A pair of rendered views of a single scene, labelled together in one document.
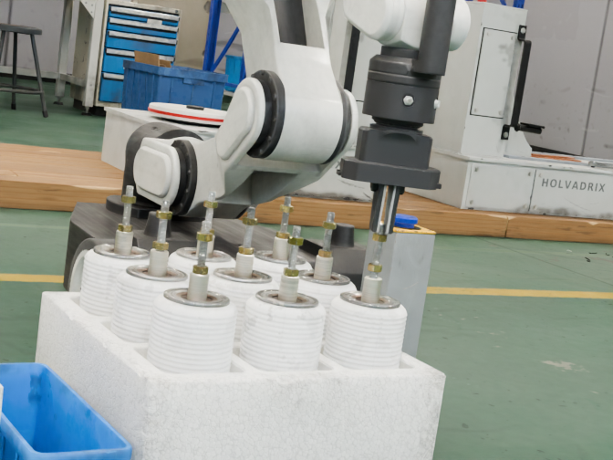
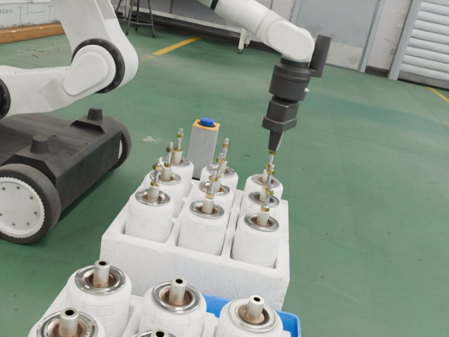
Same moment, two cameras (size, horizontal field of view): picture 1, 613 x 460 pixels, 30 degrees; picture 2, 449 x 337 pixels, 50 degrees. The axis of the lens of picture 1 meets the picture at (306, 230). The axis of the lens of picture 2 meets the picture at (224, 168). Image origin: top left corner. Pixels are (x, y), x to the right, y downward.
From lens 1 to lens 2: 1.26 m
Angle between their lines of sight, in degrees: 56
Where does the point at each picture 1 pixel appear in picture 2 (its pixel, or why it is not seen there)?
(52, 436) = not seen: hidden behind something
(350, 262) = (110, 129)
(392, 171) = (290, 123)
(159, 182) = not seen: outside the picture
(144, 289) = (221, 225)
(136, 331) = (215, 247)
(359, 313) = (276, 191)
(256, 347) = not seen: hidden behind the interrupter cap
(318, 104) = (131, 57)
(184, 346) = (274, 251)
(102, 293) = (160, 227)
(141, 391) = (276, 284)
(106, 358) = (222, 271)
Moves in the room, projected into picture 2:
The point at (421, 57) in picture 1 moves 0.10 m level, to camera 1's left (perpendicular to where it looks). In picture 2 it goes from (317, 69) to (296, 71)
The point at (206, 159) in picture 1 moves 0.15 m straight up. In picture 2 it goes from (21, 87) to (23, 31)
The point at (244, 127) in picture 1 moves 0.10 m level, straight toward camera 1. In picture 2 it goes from (101, 79) to (130, 89)
